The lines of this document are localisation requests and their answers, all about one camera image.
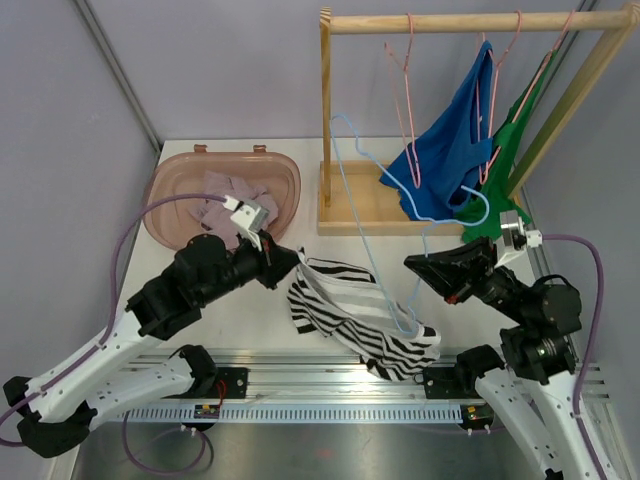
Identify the wooden clothes rack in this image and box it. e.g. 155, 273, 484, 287
317, 2, 639, 236

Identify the pink plastic basin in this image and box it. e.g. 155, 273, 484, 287
143, 143, 303, 251

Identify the purple cable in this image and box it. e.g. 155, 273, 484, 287
0, 194, 236, 474
409, 233, 607, 451

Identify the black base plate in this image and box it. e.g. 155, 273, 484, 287
169, 367, 249, 400
422, 367, 467, 400

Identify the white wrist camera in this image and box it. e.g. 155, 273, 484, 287
223, 195, 269, 251
495, 210, 543, 267

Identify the aluminium mounting rail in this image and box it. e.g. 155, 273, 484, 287
67, 347, 612, 404

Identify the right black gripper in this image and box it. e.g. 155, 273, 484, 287
406, 235, 531, 325

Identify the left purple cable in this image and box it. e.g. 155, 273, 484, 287
0, 194, 236, 474

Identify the blue wire hanger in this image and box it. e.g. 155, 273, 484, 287
329, 113, 491, 335

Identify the mauve pink tank top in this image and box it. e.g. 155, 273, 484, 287
190, 171, 279, 250

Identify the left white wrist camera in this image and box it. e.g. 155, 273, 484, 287
223, 195, 269, 251

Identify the pink wire hanger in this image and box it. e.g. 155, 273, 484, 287
384, 13, 422, 188
479, 10, 523, 185
511, 10, 576, 124

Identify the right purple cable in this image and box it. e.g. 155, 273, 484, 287
409, 233, 607, 451

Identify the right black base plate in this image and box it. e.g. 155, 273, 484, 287
422, 367, 467, 400

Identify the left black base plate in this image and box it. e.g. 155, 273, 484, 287
169, 367, 249, 400

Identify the blue tank top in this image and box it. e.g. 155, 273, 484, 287
380, 41, 494, 221

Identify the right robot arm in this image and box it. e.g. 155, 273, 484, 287
404, 231, 617, 479

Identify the green tank top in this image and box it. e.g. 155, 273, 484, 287
462, 58, 555, 243

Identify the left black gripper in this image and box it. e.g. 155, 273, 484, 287
198, 229, 304, 306

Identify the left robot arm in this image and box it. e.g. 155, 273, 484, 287
3, 231, 300, 458

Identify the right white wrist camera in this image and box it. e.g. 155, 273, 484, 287
495, 210, 543, 267

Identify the black white striped tank top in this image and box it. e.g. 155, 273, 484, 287
287, 250, 441, 381

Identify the white slotted cable duct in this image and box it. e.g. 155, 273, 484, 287
127, 402, 462, 424

